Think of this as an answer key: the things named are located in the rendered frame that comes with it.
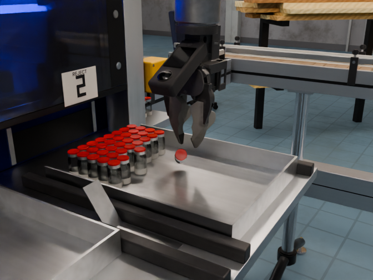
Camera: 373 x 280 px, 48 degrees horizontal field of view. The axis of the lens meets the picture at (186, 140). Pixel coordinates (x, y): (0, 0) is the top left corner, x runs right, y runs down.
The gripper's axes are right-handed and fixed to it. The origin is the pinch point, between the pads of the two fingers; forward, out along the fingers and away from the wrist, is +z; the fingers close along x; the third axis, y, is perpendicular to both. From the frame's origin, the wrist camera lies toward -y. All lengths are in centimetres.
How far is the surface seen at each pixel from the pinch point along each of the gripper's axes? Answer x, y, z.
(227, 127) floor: 123, 254, 96
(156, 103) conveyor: 31.1, 31.5, 6.0
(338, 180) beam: -10, 86, 40
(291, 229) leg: 4, 88, 67
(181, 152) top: -1.3, -3.6, 0.9
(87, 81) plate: 19.1, -5.0, -8.7
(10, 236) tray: 6.4, -32.1, 5.3
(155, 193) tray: -2.0, -11.8, 4.9
